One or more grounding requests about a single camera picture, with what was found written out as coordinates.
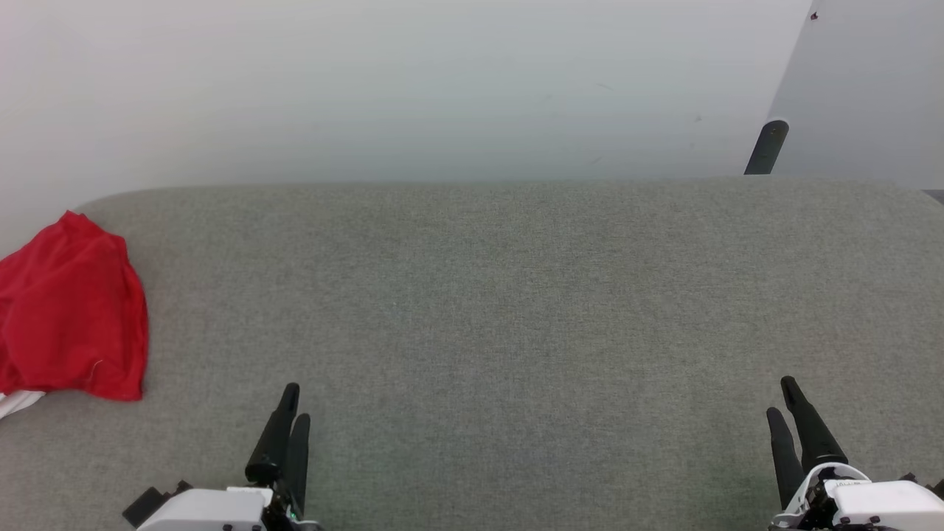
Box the black round-topped post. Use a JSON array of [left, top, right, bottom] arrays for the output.
[[743, 119, 790, 176]]

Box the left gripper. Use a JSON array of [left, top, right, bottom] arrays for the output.
[[245, 382, 325, 531]]

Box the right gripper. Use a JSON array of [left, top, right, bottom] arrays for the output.
[[766, 375, 886, 531]]

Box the red and white shirt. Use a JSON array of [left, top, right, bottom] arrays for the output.
[[0, 210, 149, 420]]

